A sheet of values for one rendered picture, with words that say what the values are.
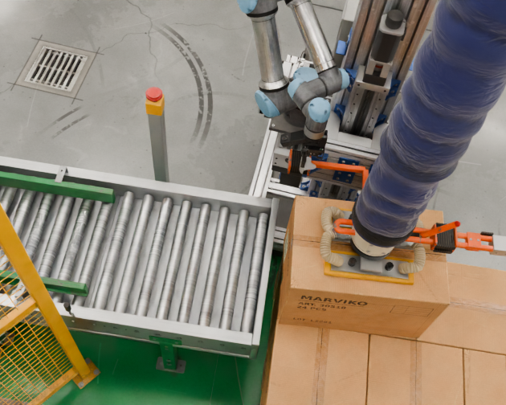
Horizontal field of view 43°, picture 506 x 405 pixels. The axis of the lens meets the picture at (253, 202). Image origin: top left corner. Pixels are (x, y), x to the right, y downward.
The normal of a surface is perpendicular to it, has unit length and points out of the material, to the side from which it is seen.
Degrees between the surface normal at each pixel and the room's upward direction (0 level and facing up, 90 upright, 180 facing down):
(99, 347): 0
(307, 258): 0
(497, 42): 72
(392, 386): 0
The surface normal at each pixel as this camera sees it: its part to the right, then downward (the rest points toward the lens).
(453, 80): -0.54, 0.59
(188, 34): 0.07, -0.50
